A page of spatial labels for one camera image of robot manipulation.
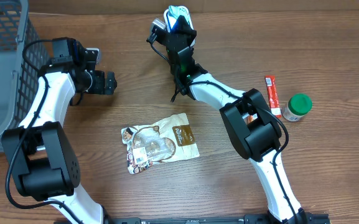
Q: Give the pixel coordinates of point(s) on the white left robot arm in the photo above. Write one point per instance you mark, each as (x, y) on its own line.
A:
(43, 168)

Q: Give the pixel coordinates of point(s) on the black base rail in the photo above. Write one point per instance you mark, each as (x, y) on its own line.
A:
(247, 219)

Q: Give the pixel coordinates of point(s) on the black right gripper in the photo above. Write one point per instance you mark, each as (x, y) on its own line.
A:
(187, 32)

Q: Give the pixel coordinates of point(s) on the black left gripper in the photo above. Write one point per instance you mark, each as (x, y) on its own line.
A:
(98, 86)

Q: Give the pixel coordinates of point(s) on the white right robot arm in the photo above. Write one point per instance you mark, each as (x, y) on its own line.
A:
(252, 128)

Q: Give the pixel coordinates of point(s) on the white barcode scanner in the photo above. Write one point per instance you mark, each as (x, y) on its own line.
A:
(186, 14)

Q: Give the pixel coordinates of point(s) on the dark plastic mesh basket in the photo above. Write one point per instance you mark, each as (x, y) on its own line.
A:
(19, 52)

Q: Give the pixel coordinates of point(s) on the teal wet wipes packet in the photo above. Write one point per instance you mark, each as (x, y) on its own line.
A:
(173, 14)

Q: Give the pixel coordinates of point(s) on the beige snack pouch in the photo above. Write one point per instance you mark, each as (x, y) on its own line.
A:
(168, 140)

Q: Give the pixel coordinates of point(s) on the green lid jar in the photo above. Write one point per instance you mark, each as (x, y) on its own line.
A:
(297, 107)

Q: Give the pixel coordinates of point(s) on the red candy bar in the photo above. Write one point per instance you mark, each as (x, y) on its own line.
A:
(272, 95)

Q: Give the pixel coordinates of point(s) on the small orange tissue pack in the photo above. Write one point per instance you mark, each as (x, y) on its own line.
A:
(249, 118)

